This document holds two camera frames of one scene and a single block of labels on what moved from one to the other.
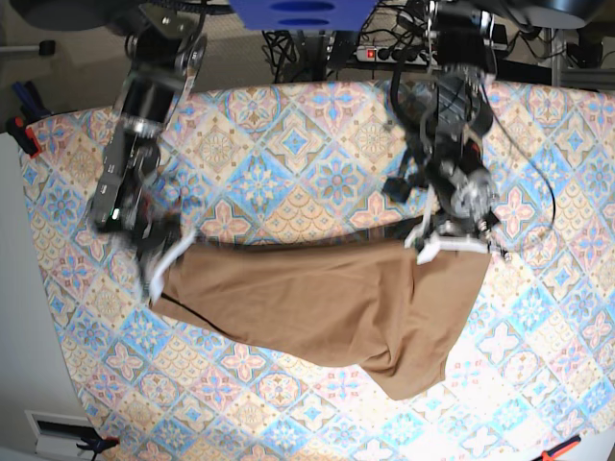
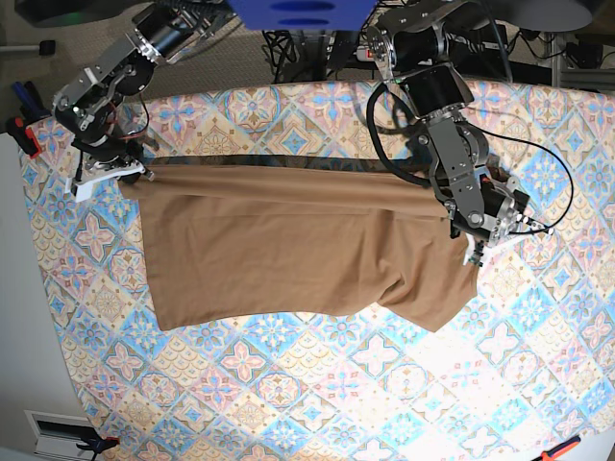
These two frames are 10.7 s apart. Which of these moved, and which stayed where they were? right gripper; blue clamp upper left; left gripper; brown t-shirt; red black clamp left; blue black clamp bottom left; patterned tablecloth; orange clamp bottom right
Moved: left gripper; brown t-shirt; right gripper
Stayed: orange clamp bottom right; patterned tablecloth; blue black clamp bottom left; blue clamp upper left; red black clamp left
